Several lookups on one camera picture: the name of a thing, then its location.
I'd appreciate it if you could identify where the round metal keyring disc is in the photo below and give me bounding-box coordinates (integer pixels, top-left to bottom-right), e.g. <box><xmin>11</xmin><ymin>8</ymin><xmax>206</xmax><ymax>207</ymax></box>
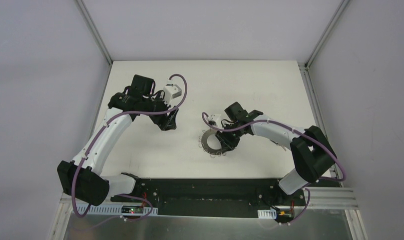
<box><xmin>198</xmin><ymin>129</ymin><xmax>226</xmax><ymax>158</ymax></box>

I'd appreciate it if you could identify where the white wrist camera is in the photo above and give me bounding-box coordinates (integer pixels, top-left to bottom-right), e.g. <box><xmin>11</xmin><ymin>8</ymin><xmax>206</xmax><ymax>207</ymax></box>
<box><xmin>162</xmin><ymin>84</ymin><xmax>182</xmax><ymax>103</ymax></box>
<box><xmin>207</xmin><ymin>114</ymin><xmax>222</xmax><ymax>128</ymax></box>

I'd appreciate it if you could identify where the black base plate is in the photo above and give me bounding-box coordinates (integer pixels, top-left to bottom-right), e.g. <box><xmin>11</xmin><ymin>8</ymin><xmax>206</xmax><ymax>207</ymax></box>
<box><xmin>111</xmin><ymin>178</ymin><xmax>310</xmax><ymax>219</ymax></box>

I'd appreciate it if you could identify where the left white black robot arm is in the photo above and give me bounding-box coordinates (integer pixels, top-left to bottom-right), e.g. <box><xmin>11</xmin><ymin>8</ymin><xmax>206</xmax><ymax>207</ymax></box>
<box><xmin>57</xmin><ymin>74</ymin><xmax>188</xmax><ymax>206</ymax></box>

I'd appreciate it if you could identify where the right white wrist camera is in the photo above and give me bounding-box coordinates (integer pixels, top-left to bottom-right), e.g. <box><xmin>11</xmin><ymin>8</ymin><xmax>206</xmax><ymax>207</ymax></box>
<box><xmin>207</xmin><ymin>114</ymin><xmax>222</xmax><ymax>128</ymax></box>

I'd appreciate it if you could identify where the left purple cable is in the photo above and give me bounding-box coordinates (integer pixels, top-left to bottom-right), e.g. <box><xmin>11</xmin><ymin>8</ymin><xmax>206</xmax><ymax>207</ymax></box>
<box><xmin>71</xmin><ymin>73</ymin><xmax>188</xmax><ymax>222</ymax></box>

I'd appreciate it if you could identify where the right white cable duct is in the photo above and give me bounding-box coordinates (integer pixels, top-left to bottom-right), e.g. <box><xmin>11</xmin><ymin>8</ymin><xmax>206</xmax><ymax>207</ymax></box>
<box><xmin>257</xmin><ymin>208</ymin><xmax>277</xmax><ymax>220</ymax></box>

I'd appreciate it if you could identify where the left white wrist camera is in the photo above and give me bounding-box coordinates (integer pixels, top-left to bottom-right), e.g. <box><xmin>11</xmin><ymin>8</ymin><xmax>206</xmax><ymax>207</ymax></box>
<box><xmin>162</xmin><ymin>84</ymin><xmax>182</xmax><ymax>103</ymax></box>

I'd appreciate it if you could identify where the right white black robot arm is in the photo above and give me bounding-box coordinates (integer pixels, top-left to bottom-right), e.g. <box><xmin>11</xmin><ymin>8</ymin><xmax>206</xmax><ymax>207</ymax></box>
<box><xmin>215</xmin><ymin>102</ymin><xmax>337</xmax><ymax>205</ymax></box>

